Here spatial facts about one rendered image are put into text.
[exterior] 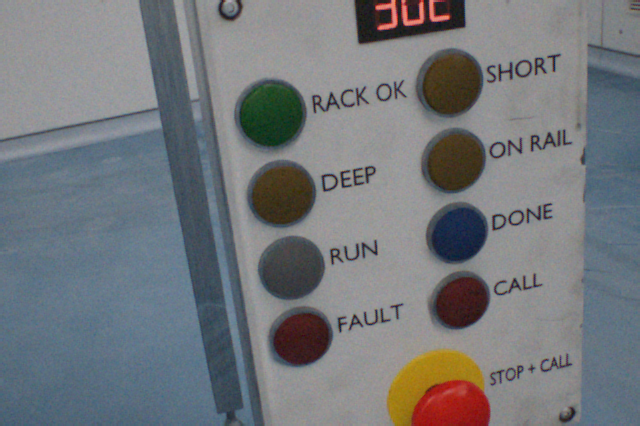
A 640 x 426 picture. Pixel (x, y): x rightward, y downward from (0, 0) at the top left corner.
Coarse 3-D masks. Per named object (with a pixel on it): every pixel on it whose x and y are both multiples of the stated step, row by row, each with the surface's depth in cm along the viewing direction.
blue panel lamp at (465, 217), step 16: (464, 208) 38; (448, 224) 38; (464, 224) 38; (480, 224) 38; (432, 240) 38; (448, 240) 38; (464, 240) 38; (480, 240) 38; (448, 256) 38; (464, 256) 39
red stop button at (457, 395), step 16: (448, 384) 39; (464, 384) 39; (432, 400) 39; (448, 400) 39; (464, 400) 39; (480, 400) 39; (416, 416) 39; (432, 416) 39; (448, 416) 39; (464, 416) 39; (480, 416) 39
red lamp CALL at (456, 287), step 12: (444, 288) 39; (456, 288) 39; (468, 288) 39; (480, 288) 39; (444, 300) 39; (456, 300) 39; (468, 300) 39; (480, 300) 40; (444, 312) 39; (456, 312) 39; (468, 312) 40; (480, 312) 40; (456, 324) 40; (468, 324) 40
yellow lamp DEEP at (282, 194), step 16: (272, 176) 35; (288, 176) 35; (304, 176) 35; (256, 192) 35; (272, 192) 35; (288, 192) 35; (304, 192) 35; (256, 208) 35; (272, 208) 35; (288, 208) 35; (304, 208) 36
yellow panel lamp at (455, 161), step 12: (444, 144) 36; (456, 144) 36; (468, 144) 37; (432, 156) 36; (444, 156) 36; (456, 156) 37; (468, 156) 37; (480, 156) 37; (432, 168) 37; (444, 168) 37; (456, 168) 37; (468, 168) 37; (480, 168) 37; (432, 180) 37; (444, 180) 37; (456, 180) 37; (468, 180) 37
